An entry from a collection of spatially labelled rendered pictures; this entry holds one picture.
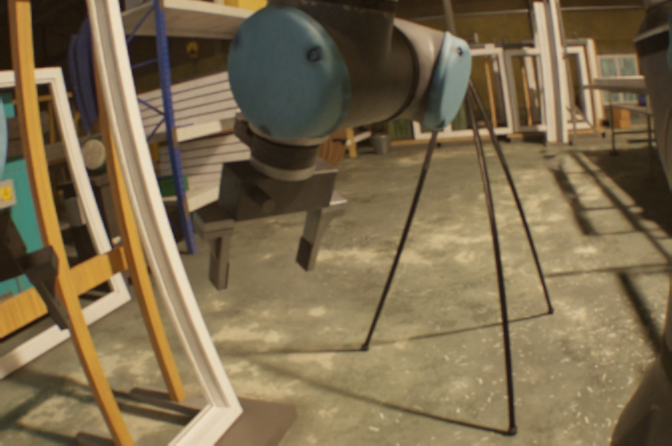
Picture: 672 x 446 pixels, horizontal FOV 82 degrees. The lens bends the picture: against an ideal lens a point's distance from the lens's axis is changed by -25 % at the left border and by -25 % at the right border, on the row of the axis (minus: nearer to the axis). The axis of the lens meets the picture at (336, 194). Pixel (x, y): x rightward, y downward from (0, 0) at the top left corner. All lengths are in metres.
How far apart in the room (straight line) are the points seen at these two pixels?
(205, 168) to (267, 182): 3.86
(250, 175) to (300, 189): 0.07
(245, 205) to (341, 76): 0.27
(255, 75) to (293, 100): 0.03
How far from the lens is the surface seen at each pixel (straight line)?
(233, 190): 0.54
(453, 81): 0.43
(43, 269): 0.54
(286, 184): 0.56
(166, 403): 1.78
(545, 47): 7.10
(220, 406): 1.55
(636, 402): 0.30
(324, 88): 0.29
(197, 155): 4.42
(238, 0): 4.74
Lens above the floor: 0.95
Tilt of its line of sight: 11 degrees down
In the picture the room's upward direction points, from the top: 8 degrees counter-clockwise
